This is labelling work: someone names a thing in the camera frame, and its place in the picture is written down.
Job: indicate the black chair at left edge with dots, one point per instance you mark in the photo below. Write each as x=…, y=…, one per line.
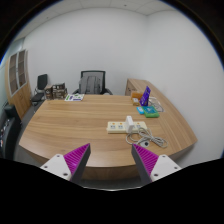
x=10, y=126

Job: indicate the green box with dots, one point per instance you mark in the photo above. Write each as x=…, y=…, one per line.
x=151, y=115

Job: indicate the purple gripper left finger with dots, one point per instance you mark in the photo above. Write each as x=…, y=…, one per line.
x=69, y=166

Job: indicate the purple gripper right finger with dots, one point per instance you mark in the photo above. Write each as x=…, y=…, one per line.
x=152, y=167

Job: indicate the black side chair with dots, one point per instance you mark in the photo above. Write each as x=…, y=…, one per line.
x=42, y=81

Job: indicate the black mesh office chair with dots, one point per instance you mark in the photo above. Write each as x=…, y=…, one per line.
x=92, y=82

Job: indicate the brown cardboard boxes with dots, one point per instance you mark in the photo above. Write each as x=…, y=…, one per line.
x=55, y=91

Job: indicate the orange box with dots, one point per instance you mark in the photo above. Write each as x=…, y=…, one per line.
x=137, y=95

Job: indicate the blue small box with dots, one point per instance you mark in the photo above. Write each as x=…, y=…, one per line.
x=140, y=110

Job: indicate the white power strip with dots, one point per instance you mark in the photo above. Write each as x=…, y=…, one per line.
x=120, y=127

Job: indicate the white charger adapter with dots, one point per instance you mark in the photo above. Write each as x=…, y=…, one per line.
x=129, y=124

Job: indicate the wooden cabinet with glass doors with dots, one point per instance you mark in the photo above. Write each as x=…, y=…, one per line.
x=17, y=82

